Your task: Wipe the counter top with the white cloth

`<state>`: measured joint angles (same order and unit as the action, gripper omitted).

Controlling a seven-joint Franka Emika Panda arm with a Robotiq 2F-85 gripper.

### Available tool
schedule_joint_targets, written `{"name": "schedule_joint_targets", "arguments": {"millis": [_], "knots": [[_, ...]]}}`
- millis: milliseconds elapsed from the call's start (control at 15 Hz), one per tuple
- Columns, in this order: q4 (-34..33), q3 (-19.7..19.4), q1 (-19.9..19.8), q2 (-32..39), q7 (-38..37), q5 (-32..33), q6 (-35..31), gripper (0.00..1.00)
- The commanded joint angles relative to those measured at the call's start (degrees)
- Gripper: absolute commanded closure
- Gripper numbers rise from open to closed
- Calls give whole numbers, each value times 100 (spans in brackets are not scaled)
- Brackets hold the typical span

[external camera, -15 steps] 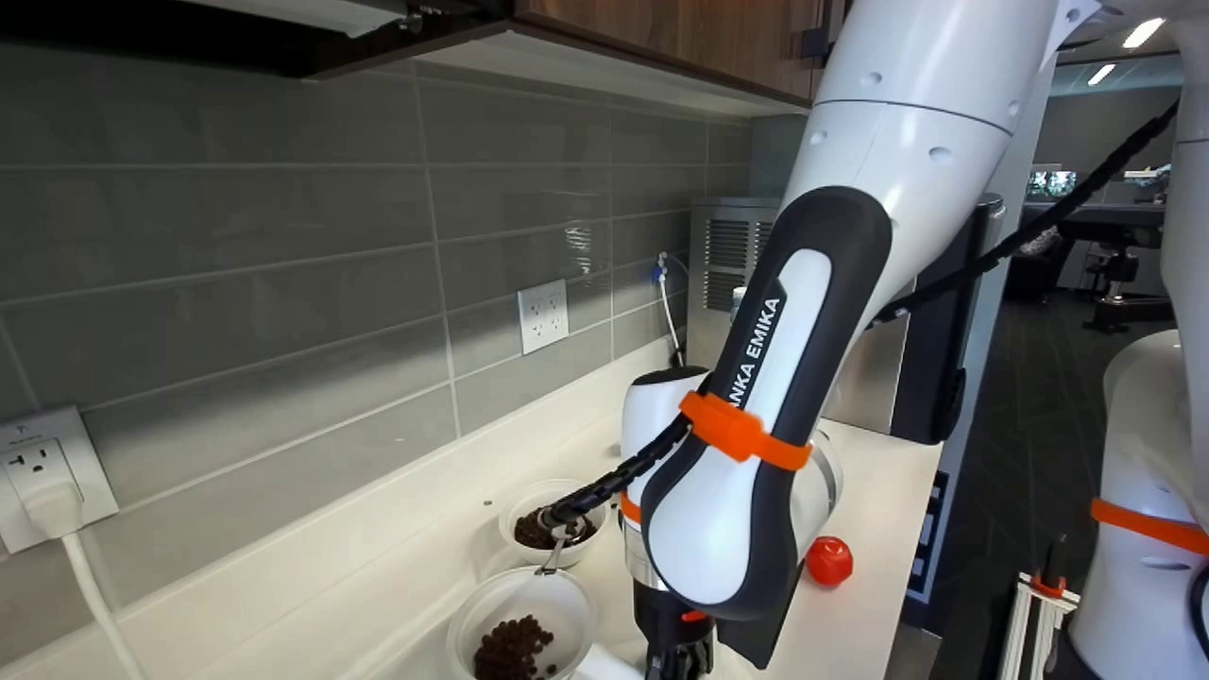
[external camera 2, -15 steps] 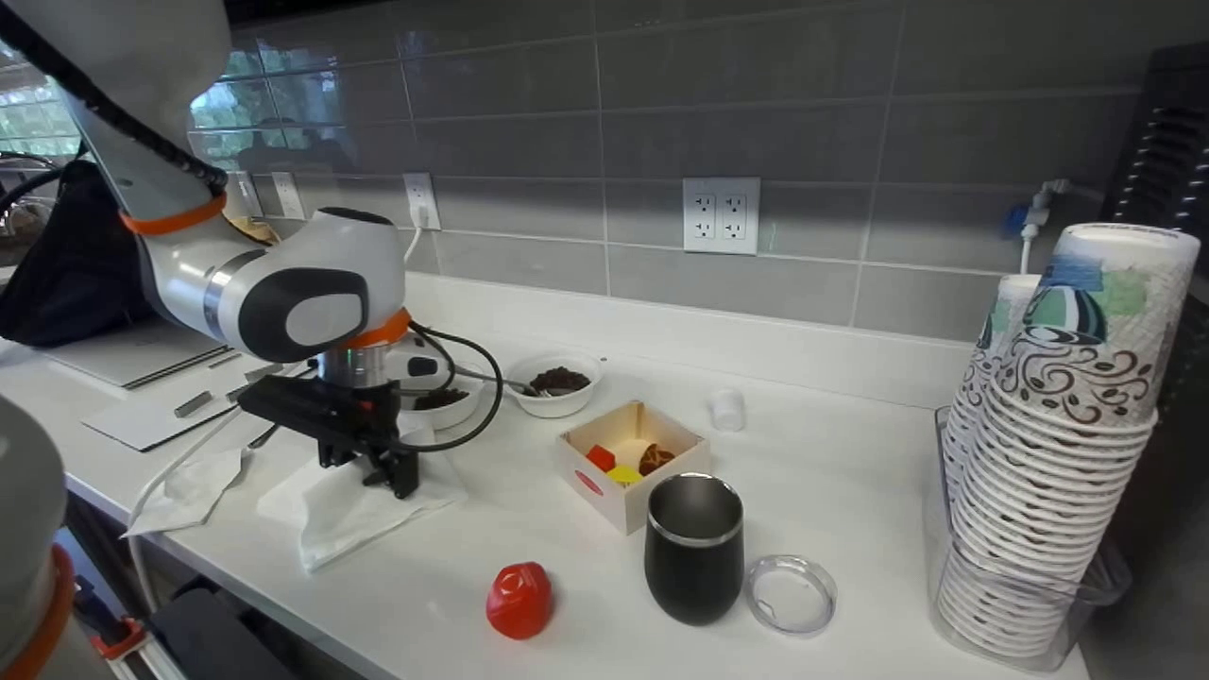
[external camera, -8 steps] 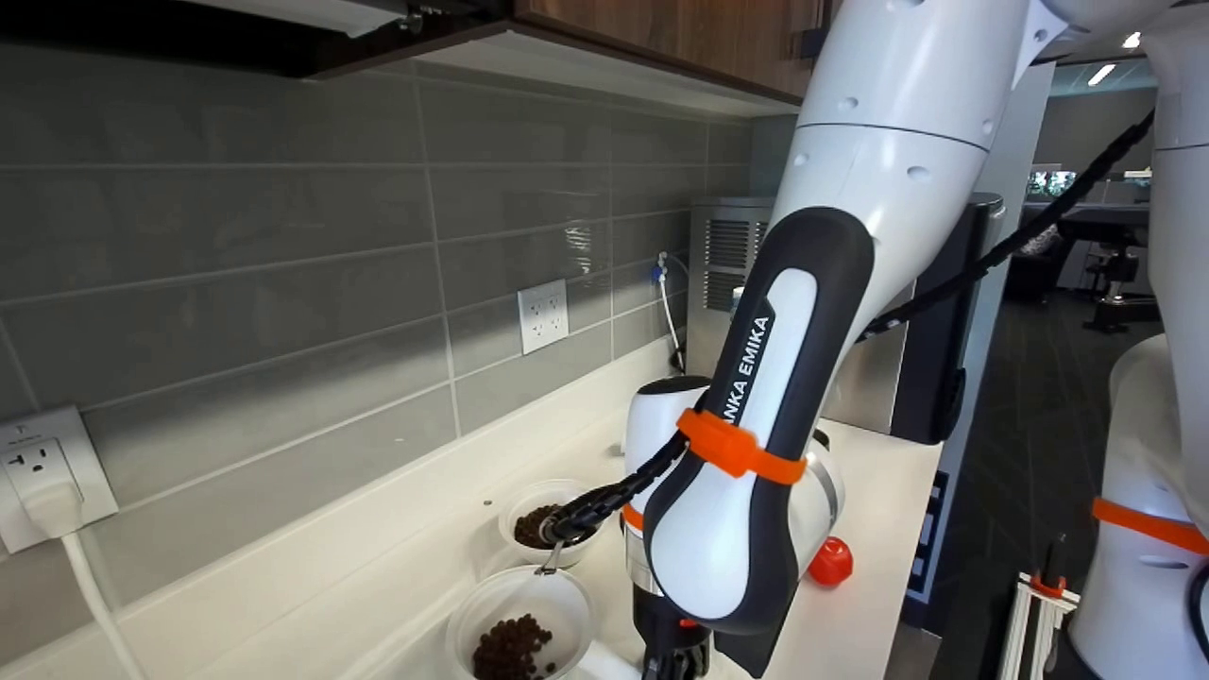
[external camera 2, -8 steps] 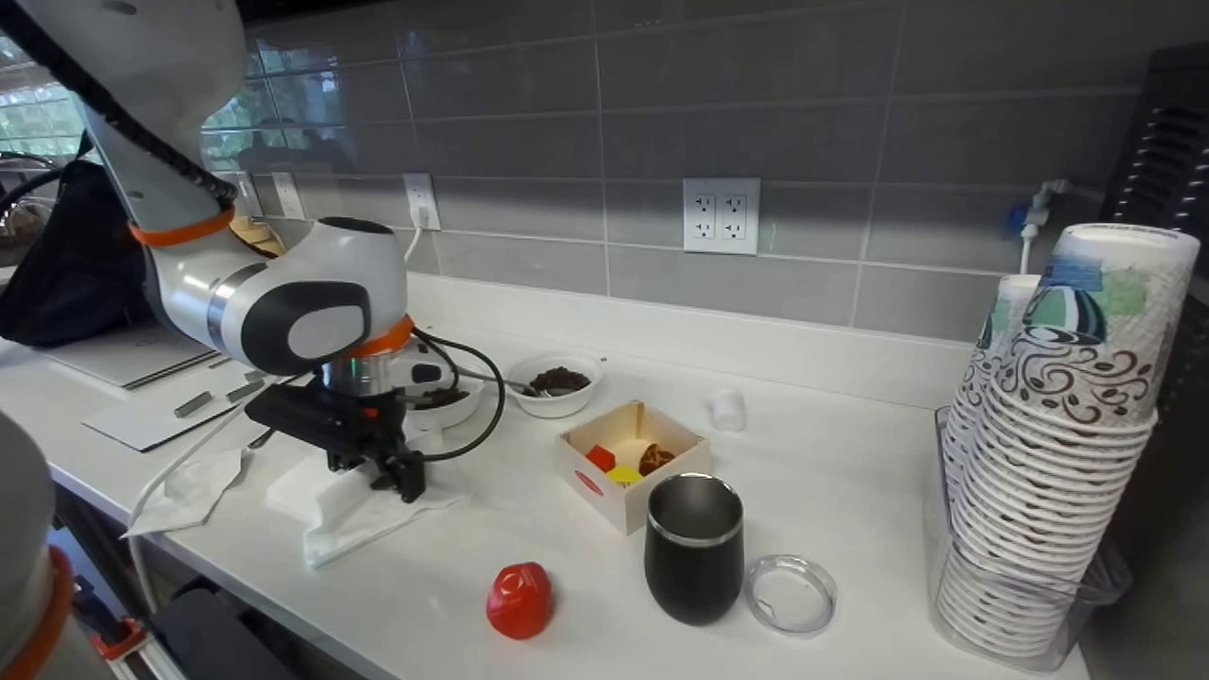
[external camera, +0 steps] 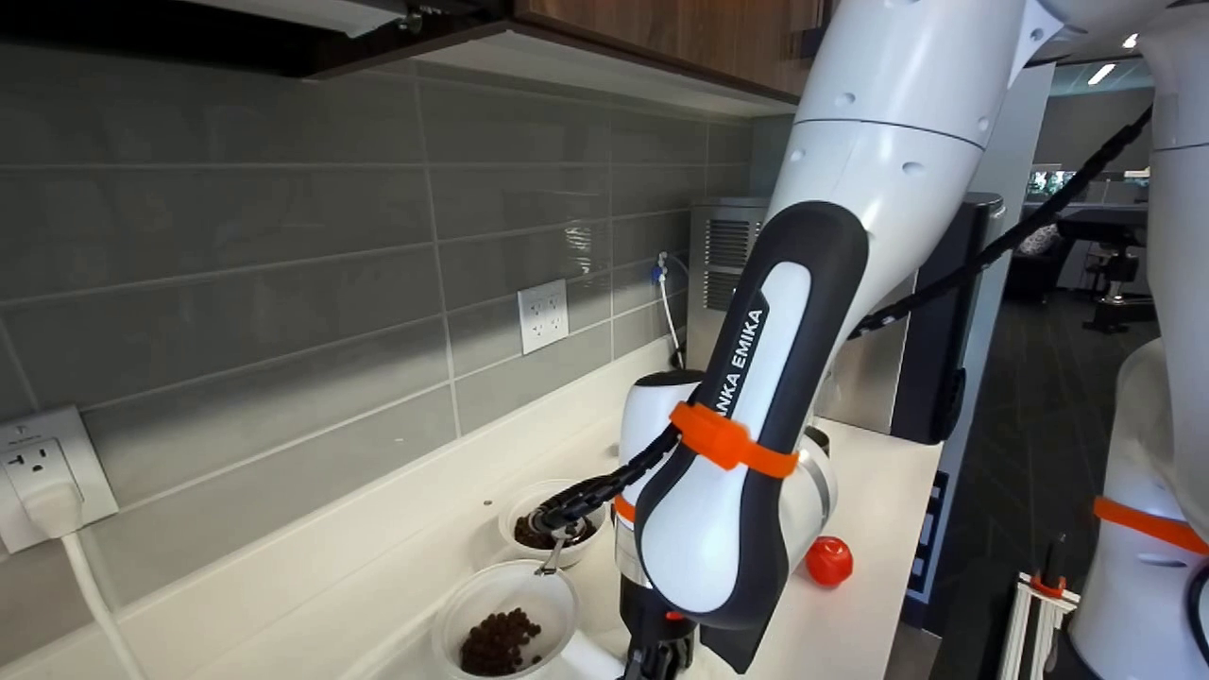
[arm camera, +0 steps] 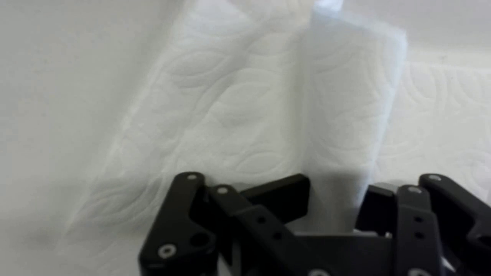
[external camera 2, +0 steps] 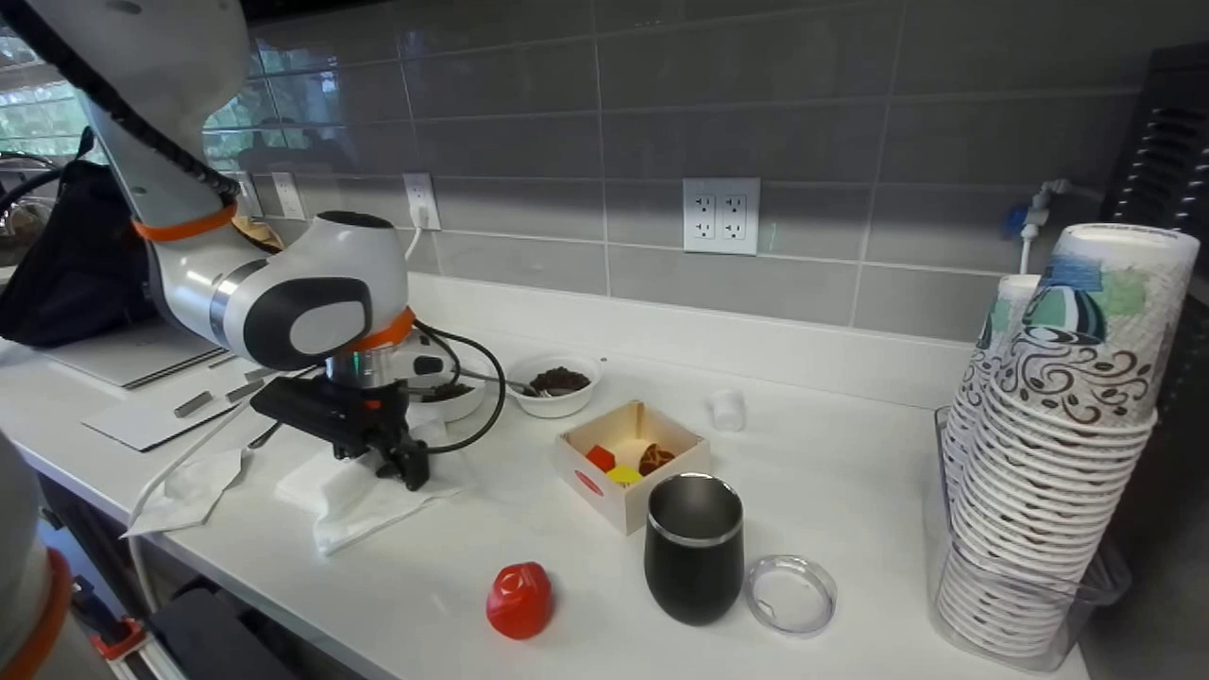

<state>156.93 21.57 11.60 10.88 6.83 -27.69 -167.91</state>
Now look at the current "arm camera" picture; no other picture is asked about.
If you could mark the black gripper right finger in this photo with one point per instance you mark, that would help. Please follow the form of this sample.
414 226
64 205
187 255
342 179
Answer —
414 231

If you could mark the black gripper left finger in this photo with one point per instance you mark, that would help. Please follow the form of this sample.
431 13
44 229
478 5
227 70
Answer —
173 231

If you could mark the white paper towel cloth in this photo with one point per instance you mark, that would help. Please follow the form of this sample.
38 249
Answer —
245 102

